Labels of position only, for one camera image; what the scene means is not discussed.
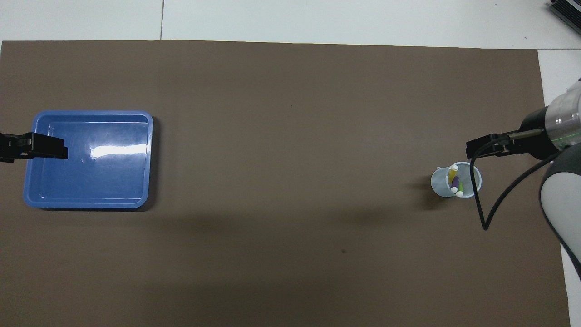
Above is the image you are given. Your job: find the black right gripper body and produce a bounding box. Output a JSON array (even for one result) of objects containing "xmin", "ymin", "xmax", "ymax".
[{"xmin": 502, "ymin": 107, "xmax": 560, "ymax": 160}]

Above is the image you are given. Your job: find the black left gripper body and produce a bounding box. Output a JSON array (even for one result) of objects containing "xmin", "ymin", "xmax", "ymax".
[{"xmin": 0, "ymin": 132, "xmax": 33, "ymax": 163}]

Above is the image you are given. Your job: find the blue plastic tray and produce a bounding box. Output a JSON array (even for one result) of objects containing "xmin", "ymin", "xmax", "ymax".
[{"xmin": 23, "ymin": 110, "xmax": 154, "ymax": 209}]

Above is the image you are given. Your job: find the translucent plastic pen cup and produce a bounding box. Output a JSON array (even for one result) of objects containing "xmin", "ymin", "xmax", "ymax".
[{"xmin": 431, "ymin": 162, "xmax": 482, "ymax": 199}]

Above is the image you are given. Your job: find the grey ribbed device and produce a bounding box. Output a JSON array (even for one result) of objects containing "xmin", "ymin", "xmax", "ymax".
[{"xmin": 548, "ymin": 0, "xmax": 581, "ymax": 29}]

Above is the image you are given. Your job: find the brown table mat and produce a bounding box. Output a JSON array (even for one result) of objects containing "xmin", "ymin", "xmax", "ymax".
[{"xmin": 0, "ymin": 40, "xmax": 571, "ymax": 327}]

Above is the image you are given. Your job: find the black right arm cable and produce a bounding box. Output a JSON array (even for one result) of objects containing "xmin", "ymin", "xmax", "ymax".
[{"xmin": 470, "ymin": 129, "xmax": 560, "ymax": 231}]

